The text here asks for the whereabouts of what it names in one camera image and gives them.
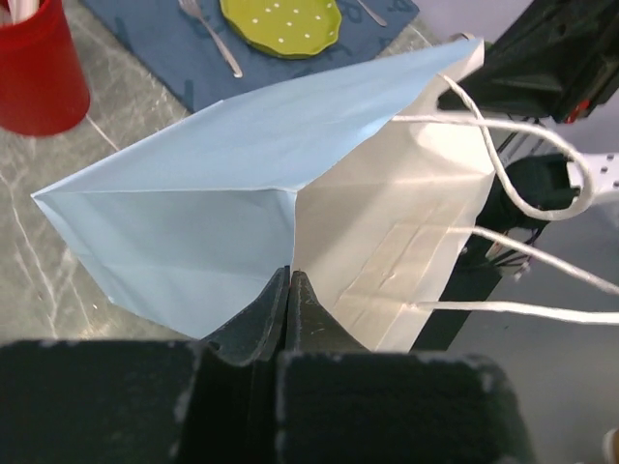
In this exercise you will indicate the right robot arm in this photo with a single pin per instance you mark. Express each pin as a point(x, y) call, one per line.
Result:
point(541, 181)

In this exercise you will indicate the silver spoon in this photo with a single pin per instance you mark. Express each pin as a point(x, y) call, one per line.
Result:
point(375, 17)

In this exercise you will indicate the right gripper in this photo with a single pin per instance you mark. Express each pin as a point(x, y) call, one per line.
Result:
point(559, 59)

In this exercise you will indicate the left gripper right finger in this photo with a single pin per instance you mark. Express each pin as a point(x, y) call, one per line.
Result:
point(336, 402)

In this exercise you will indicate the yellow dotted plate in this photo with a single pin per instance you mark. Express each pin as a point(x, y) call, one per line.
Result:
point(287, 29)

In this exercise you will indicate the silver fork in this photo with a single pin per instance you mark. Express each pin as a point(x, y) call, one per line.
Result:
point(191, 8)

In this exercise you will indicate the white wrapped straws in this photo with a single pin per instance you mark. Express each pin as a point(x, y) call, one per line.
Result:
point(21, 10)

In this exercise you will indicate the light blue paper bag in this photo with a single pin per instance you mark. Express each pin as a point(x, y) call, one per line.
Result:
point(367, 178)

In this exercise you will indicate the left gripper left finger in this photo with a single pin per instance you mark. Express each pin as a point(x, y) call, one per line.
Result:
point(147, 401)

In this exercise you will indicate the red straw holder cup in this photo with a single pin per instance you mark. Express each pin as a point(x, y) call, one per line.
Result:
point(43, 88)

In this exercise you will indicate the blue letter-print cloth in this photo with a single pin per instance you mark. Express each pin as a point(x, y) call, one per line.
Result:
point(178, 51)

